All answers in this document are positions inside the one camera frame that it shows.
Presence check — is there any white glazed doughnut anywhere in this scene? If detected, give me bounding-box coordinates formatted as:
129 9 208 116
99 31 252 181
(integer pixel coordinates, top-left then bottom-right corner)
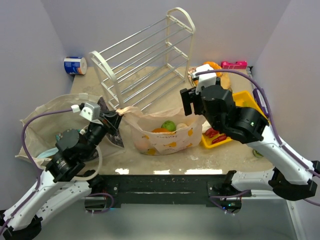
176 122 188 130

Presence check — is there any green custard apple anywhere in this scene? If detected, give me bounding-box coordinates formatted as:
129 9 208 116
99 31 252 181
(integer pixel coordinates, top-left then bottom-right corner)
161 120 176 132

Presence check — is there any red apple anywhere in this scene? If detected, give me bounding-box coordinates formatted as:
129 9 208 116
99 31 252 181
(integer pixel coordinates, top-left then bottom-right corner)
134 141 150 153

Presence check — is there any large brown muffin bread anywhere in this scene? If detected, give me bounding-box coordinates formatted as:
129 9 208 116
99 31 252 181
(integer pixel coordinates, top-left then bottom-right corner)
152 127 169 133

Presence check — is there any translucent orange plastic bag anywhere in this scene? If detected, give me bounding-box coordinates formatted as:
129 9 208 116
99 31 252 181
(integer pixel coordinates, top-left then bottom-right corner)
116 106 205 156

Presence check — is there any blue brown chips bag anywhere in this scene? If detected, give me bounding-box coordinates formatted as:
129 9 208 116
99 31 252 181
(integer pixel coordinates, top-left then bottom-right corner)
37 147 59 159

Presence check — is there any cream canvas tote bag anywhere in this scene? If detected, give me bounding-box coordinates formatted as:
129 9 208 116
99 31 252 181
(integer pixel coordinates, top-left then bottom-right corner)
21 93 125 169

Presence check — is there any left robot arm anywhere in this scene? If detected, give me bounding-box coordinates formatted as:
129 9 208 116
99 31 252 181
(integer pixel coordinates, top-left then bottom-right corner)
0 110 122 240

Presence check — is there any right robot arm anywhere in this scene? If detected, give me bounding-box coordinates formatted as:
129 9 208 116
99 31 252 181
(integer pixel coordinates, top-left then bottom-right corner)
180 85 320 201

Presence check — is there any tan triangular pastry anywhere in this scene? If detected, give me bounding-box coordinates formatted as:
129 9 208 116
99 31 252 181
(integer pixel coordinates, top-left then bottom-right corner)
220 73 232 90

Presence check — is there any red lobster toy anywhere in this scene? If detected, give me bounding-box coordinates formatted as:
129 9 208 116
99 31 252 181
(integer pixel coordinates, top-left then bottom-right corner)
205 127 227 145

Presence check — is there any pink box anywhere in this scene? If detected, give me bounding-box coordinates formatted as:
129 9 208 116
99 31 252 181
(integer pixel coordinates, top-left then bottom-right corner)
220 60 248 70

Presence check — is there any yellow plastic bin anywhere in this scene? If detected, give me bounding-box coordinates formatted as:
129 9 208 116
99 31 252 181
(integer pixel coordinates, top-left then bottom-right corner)
201 90 267 150

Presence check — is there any white metal shoe rack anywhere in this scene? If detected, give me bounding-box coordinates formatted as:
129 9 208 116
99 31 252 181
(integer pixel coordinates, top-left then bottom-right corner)
89 7 196 110

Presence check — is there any purple box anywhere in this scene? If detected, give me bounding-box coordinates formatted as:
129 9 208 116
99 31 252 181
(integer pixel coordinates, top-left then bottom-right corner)
252 88 270 119

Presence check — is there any blue toilet paper roll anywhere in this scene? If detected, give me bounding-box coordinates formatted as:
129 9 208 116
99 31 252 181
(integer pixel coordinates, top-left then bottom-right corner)
63 56 88 75

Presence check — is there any green glass bottle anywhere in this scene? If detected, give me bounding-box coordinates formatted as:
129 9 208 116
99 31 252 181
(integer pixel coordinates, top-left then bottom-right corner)
252 149 264 158

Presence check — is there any orange ring doughnut bread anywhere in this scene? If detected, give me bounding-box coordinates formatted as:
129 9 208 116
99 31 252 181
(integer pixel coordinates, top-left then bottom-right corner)
203 61 223 77

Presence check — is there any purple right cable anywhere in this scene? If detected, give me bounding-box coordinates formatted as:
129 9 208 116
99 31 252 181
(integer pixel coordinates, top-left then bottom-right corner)
197 69 320 207

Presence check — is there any purple cable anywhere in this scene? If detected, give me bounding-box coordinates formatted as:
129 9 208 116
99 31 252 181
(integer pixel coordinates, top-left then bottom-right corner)
197 69 320 207
0 107 76 235

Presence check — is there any aluminium frame rail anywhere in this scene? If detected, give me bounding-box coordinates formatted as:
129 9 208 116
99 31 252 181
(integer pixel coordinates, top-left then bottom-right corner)
246 66 256 90

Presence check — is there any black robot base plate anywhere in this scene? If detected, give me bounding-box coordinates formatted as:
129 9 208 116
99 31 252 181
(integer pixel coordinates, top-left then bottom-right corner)
84 173 252 214

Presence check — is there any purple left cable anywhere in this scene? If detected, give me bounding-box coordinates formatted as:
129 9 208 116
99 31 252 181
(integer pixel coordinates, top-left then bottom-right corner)
0 107 76 235

